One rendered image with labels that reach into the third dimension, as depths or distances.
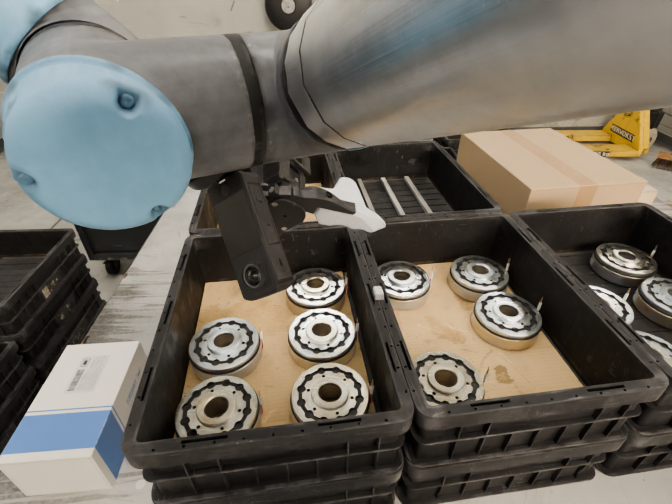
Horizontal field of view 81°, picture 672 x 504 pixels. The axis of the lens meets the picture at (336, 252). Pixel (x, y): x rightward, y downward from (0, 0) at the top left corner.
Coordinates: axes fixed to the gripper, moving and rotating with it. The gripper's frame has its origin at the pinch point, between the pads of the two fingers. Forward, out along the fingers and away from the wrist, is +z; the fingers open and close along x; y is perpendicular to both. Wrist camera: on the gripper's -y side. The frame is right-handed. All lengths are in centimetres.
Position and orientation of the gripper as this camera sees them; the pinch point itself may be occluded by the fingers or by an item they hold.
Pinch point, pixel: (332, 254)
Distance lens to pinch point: 48.4
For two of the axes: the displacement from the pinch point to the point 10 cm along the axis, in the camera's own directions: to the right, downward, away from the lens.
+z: 5.6, 3.8, 7.4
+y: -0.8, -8.6, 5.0
